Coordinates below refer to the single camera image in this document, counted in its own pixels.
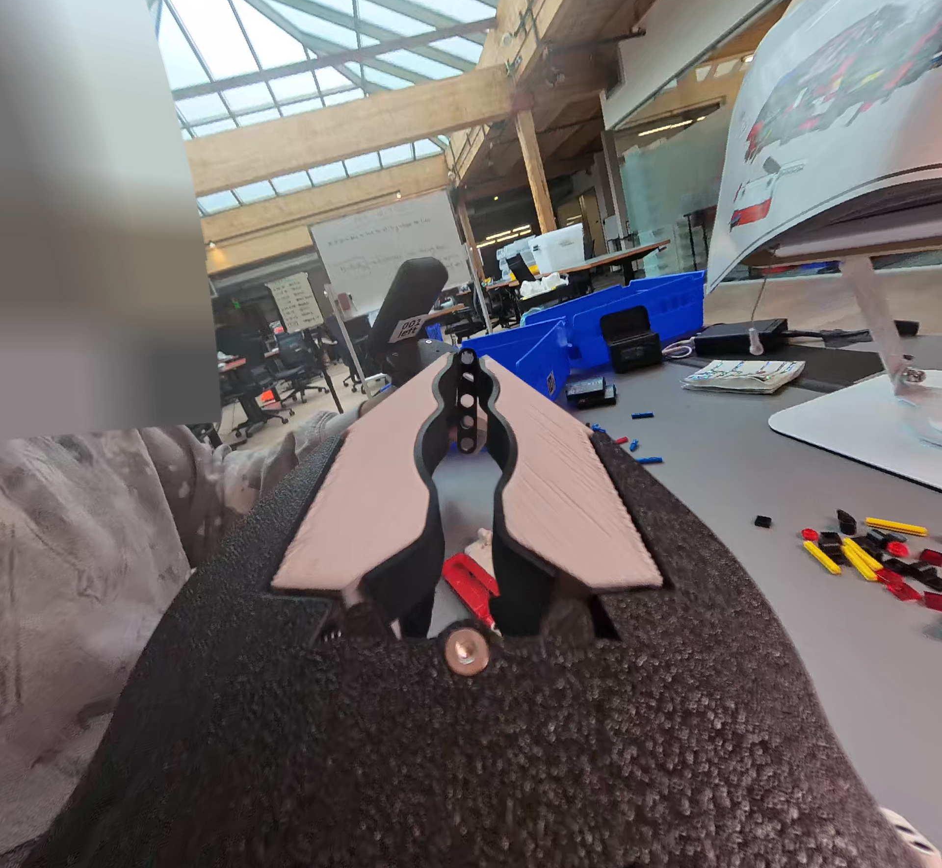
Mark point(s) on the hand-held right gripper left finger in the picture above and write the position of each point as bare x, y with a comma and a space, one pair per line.
353, 507

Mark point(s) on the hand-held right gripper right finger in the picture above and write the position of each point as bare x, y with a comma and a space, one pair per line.
581, 507

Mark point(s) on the black open case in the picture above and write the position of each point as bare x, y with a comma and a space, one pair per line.
629, 346

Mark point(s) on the black power adapter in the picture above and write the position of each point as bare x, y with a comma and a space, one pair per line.
736, 338

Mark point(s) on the white book stand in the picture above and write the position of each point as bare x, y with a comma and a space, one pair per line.
868, 426

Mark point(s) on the open instruction book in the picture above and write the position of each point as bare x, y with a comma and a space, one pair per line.
831, 110

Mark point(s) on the red and white toy panel assembly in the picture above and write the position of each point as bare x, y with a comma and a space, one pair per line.
467, 581

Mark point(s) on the large whiteboard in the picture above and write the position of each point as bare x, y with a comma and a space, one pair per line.
390, 243

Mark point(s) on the black toy beam with holes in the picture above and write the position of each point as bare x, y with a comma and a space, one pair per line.
468, 404

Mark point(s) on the small whiteboard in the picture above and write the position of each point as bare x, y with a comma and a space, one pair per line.
294, 301

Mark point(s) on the white plug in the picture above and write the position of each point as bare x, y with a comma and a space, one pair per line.
754, 342

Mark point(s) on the black office chairs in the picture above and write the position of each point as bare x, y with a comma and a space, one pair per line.
294, 360

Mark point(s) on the folded sticker sheet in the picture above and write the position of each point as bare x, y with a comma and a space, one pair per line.
743, 376

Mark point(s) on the wooden office desk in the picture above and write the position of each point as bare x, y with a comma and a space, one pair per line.
589, 261

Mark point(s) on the scatter of toy pins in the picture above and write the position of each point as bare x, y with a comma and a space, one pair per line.
640, 416

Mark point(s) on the pile of small toy pieces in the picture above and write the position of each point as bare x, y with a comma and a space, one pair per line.
861, 559

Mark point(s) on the white storage boxes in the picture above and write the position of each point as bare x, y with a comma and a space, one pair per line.
552, 250

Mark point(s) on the person's grey patterned sweatshirt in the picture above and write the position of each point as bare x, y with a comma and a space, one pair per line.
88, 588

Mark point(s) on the person's left forearm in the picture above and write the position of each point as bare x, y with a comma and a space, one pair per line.
294, 456

